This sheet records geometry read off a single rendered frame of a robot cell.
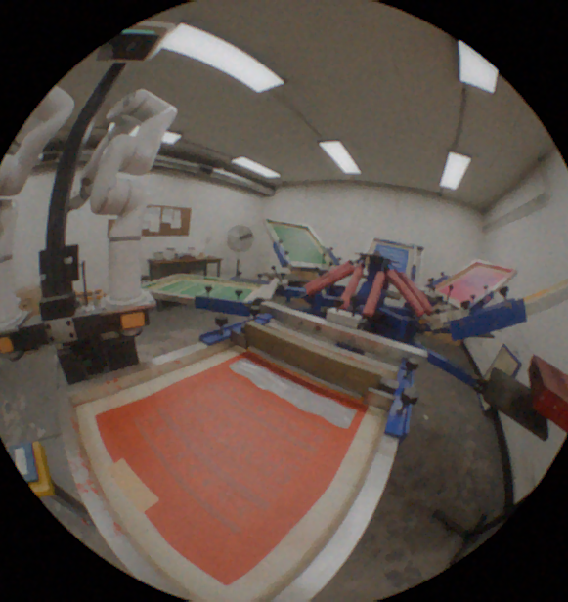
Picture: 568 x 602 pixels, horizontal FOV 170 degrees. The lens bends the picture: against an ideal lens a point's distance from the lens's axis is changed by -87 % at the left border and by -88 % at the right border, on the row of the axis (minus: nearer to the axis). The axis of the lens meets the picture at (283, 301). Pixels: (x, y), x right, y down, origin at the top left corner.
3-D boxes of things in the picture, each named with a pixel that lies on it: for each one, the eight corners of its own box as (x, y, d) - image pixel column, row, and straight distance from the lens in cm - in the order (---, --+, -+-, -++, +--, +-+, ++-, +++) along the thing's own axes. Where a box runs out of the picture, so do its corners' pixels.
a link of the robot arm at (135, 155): (195, 102, 70) (156, 72, 61) (153, 217, 59) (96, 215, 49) (162, 111, 80) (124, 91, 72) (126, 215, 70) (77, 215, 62)
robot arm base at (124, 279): (106, 293, 69) (105, 241, 67) (141, 288, 69) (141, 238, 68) (106, 309, 54) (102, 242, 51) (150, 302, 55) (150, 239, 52)
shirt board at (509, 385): (536, 410, 140) (544, 397, 138) (536, 455, 107) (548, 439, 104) (380, 322, 152) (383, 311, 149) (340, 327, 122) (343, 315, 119)
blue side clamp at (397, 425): (392, 452, 49) (408, 433, 44) (372, 447, 48) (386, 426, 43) (406, 384, 72) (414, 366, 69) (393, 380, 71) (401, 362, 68)
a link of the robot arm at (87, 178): (112, 126, 88) (84, 166, 99) (101, 141, 77) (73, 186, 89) (127, 136, 88) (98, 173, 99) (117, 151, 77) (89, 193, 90)
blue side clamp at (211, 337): (209, 360, 65) (208, 340, 61) (199, 353, 68) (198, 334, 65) (269, 333, 83) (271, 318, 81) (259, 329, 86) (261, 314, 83)
